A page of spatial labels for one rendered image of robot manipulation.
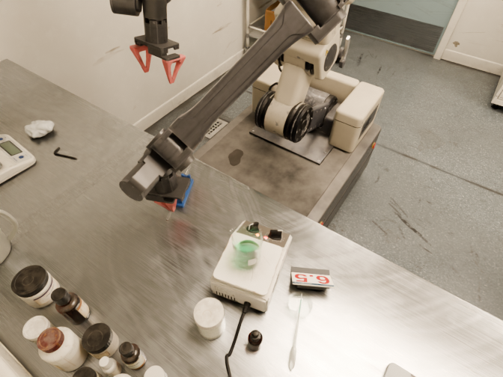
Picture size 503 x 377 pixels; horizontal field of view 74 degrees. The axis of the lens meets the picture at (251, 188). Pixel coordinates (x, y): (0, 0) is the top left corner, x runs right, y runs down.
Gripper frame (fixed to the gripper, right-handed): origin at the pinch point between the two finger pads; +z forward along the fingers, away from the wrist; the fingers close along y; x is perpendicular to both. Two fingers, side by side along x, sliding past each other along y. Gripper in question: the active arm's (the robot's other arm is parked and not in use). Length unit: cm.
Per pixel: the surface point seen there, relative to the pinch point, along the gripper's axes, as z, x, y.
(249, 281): -5.6, -18.8, 23.8
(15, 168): 0.6, 5.6, -49.1
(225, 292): -1.1, -20.2, 19.0
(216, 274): -5.6, -18.6, 16.9
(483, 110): 79, 183, 161
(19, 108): 3, 34, -68
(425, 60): 78, 248, 130
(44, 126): 0, 23, -51
